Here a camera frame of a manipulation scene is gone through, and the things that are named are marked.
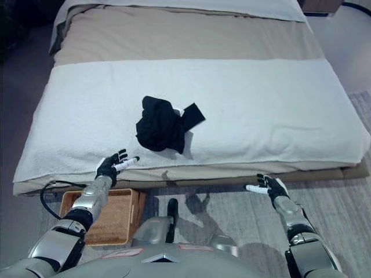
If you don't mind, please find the grey robot torso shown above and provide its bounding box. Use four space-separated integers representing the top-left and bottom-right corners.
0 242 290 278

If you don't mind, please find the grey area rug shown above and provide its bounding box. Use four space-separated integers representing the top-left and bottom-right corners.
37 91 371 278

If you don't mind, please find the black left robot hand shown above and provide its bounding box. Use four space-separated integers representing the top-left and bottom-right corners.
94 149 140 187

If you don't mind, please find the beige upholstered bed frame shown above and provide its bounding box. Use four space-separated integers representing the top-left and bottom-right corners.
43 160 371 191

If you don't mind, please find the beige duvet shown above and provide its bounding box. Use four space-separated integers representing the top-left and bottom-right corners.
49 4 327 67

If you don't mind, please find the silver robot leg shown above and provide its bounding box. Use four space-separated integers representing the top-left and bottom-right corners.
209 233 242 257
132 198 180 248

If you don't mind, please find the silver left robot leg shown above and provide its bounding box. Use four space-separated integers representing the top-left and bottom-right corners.
132 198 180 248

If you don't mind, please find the white folded top sheet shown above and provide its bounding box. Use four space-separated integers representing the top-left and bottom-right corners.
49 0 308 56

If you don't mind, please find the woven wicker basket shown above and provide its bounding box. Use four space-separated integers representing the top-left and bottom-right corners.
59 188 147 247

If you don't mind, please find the blue hose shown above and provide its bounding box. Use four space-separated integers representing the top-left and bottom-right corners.
339 1 371 14

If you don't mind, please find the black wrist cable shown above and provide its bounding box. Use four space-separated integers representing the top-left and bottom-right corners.
40 180 88 218

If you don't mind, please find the silver right robot leg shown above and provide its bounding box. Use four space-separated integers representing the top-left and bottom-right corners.
209 233 242 257

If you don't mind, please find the black crumpled garment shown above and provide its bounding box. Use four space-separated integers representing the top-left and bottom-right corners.
135 96 207 155

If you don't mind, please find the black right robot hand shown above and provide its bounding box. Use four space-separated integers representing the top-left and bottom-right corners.
245 173 290 210

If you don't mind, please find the white towel blanket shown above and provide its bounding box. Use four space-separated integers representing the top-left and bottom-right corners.
13 58 368 184

